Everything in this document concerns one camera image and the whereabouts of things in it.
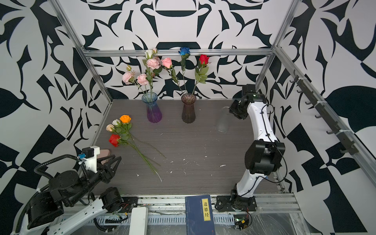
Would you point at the white power adapter box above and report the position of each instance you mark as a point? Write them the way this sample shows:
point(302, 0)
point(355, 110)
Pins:
point(139, 221)

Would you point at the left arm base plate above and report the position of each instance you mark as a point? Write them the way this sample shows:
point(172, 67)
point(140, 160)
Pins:
point(128, 203)

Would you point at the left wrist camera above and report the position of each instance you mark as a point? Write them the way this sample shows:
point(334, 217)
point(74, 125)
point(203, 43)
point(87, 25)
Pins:
point(88, 157)

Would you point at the blue book yellow label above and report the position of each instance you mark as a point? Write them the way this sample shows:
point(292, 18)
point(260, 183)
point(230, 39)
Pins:
point(199, 216)

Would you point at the orange rose stem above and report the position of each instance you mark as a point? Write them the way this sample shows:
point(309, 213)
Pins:
point(123, 127)

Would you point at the dark maroon glass vase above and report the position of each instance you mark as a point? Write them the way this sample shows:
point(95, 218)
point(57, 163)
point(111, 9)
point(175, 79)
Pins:
point(188, 113)

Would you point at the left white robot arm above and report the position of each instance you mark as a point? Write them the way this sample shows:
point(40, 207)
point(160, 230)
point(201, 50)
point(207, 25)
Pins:
point(40, 212)

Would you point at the clear glass vase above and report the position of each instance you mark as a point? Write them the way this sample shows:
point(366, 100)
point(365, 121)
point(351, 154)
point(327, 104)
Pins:
point(224, 120)

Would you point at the blue rose stem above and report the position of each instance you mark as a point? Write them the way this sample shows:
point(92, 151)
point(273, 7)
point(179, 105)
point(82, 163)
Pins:
point(184, 52)

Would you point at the pink rose stem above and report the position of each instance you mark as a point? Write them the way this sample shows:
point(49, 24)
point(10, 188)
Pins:
point(168, 66)

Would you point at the pink object at table edge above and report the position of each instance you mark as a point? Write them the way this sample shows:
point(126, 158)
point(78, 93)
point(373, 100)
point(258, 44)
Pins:
point(103, 154)

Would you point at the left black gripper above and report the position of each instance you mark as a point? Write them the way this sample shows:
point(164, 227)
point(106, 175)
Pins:
point(107, 176)

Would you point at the purple blue glass vase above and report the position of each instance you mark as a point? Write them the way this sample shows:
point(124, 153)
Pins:
point(153, 112)

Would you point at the red rose stem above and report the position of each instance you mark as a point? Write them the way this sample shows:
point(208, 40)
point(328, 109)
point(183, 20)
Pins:
point(201, 71)

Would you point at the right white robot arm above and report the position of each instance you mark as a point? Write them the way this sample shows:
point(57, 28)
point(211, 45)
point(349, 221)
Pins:
point(265, 154)

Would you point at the white rose stem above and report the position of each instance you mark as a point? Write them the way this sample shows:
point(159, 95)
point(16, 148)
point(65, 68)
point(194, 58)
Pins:
point(117, 123)
point(151, 53)

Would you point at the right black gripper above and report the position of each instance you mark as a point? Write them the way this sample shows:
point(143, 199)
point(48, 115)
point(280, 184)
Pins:
point(233, 108)

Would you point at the twin pink peony stem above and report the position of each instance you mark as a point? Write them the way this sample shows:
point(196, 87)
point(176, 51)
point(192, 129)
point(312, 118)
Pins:
point(129, 77)

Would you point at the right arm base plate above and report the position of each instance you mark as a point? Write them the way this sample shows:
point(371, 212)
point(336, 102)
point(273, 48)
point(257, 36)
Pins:
point(227, 203)

